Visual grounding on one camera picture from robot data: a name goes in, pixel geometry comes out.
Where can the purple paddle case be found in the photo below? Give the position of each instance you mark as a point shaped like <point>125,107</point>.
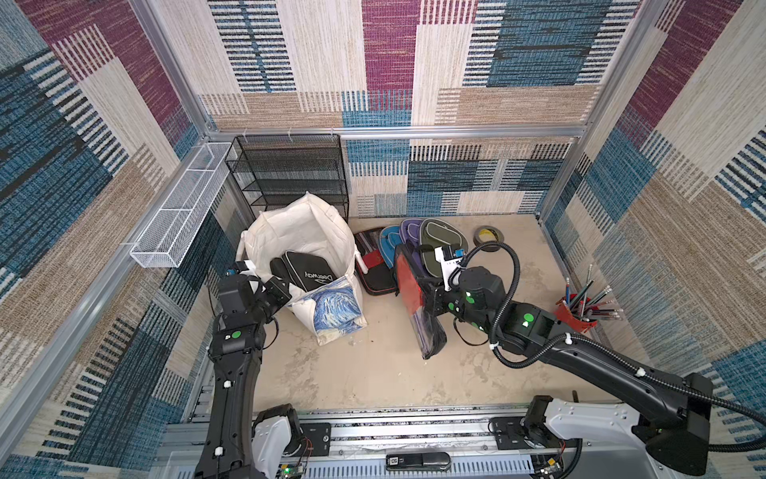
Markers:
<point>410,231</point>

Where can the black red paddle case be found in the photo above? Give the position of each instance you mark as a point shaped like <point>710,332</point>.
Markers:
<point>379,279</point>

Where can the white canvas starry night bag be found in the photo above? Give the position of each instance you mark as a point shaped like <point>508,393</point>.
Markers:
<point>309,245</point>

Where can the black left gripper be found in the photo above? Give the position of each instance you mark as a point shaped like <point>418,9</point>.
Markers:
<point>280,294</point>

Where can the aluminium front rail frame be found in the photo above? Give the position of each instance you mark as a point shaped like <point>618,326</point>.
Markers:
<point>361,440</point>

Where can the black handheld scanner device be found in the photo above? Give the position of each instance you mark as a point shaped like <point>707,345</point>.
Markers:
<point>418,462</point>

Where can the red pencil cup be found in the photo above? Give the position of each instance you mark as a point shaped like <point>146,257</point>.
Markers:
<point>565,315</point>

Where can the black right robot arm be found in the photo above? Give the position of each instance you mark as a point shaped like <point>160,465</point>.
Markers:
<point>669,414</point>

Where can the black tape roll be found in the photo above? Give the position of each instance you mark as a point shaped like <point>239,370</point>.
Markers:
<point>487,234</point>

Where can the olive green paddle case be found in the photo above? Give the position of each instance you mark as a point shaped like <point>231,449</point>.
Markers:
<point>437,233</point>

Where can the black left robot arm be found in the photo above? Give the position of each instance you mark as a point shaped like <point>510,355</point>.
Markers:
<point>239,444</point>

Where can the black blue paddle case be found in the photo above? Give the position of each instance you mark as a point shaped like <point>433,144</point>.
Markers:
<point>388,240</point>

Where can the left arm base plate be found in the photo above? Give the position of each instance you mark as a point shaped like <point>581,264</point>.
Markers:
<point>316,440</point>

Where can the clear case red paddles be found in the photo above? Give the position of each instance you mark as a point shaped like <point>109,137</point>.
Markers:
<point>419,295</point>

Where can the black wire mesh shelf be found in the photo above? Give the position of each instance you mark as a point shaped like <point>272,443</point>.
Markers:
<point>273,171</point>

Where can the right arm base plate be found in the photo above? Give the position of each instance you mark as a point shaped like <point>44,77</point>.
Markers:
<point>510,434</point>

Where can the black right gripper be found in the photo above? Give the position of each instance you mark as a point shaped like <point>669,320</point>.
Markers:
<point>431,296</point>

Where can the white wire mesh basket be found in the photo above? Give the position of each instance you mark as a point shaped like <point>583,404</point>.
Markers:
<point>172,230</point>

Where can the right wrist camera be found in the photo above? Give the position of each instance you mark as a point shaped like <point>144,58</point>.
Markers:
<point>449,258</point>

